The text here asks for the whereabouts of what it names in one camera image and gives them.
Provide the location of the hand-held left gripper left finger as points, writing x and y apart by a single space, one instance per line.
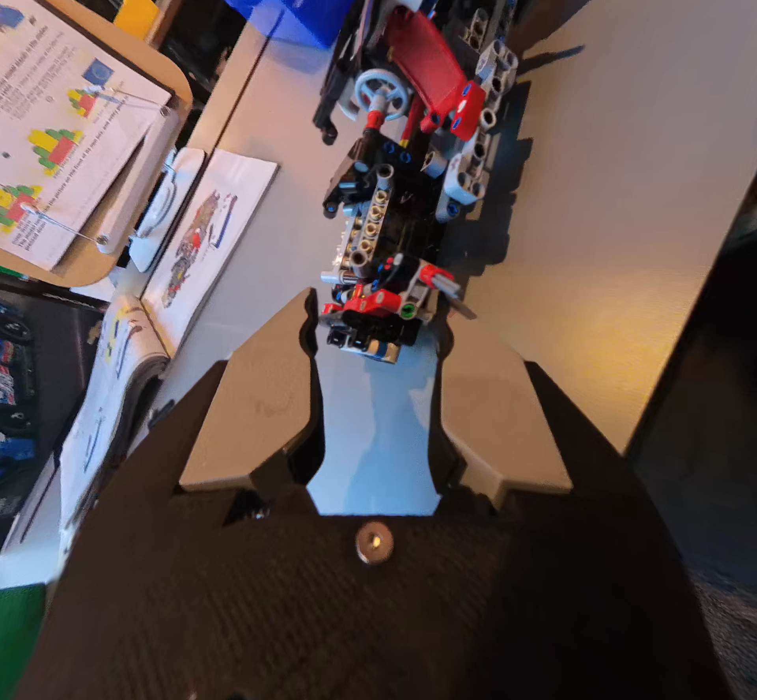
248 416

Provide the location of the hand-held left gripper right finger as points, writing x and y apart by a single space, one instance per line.
502 422

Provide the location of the building instruction booklet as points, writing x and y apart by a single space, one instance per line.
213 209

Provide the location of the toy brick race car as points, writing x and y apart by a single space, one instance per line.
402 221

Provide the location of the task instruction sheet on stand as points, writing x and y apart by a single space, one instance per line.
180 90

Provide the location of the black toy set box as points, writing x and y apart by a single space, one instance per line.
53 327

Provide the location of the green plastic bin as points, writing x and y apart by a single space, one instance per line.
18 635

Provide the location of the printed instruction sheet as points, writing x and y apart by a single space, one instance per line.
59 90

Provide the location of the yellow plastic bin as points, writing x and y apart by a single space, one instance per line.
137 8

